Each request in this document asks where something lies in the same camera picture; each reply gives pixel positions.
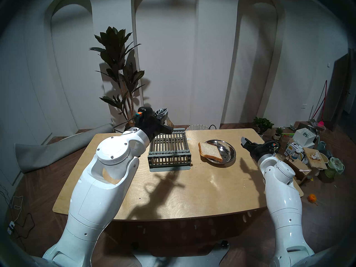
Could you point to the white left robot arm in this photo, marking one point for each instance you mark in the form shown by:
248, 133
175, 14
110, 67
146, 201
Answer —
97, 199

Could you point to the wooden cutting board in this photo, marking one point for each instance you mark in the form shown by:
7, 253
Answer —
315, 163

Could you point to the white power strip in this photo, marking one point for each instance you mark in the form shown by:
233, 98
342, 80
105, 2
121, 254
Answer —
10, 227

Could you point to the white open box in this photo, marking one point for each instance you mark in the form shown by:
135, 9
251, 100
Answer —
302, 138

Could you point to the white printed carton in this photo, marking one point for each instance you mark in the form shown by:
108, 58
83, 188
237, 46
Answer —
289, 151

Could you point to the pale green jug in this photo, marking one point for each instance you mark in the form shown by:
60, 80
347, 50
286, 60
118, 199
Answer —
322, 145

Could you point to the rolled grey mat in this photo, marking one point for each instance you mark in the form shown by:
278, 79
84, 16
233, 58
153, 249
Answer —
41, 155

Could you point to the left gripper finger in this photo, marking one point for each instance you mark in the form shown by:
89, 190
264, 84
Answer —
166, 129
162, 113

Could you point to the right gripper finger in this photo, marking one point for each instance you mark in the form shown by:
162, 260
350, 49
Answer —
245, 142

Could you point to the metal robot base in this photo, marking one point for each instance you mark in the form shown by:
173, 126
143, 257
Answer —
180, 260

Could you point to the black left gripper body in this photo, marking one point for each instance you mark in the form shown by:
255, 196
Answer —
148, 124

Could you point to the orange fluffy ball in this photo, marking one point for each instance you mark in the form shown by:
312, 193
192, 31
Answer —
312, 198

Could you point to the dark door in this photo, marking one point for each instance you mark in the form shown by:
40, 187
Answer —
340, 85

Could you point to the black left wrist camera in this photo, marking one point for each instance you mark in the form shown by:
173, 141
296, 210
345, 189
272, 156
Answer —
144, 111

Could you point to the slice of bread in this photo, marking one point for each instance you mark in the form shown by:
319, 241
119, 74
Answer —
210, 151

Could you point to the grey dish rack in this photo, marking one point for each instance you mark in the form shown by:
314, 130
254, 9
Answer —
172, 146

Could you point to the brown bottle white lid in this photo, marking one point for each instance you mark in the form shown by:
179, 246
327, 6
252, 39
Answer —
295, 155

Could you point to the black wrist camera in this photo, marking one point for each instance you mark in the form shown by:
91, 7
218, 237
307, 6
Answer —
274, 144
144, 111

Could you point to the white plastic spoon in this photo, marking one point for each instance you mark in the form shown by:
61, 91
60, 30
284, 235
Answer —
301, 170

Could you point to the tiny potted plant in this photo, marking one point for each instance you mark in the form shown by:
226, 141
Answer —
277, 133

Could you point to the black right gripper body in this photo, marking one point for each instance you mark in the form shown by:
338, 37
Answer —
260, 151

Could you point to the tall dark leafy plant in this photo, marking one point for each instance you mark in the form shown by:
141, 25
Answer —
116, 55

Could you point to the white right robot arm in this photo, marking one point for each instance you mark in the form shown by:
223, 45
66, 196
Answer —
286, 202

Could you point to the round steel plate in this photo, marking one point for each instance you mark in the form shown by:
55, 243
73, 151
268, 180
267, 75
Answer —
228, 151

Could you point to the crumpled white tissue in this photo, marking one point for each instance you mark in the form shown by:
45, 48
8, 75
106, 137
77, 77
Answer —
315, 156

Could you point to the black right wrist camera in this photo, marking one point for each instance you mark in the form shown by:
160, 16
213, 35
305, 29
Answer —
274, 144

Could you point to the small bushy potted plant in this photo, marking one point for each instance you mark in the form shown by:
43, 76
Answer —
263, 124

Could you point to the cream bowl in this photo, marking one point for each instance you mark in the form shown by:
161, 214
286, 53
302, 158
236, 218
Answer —
324, 158

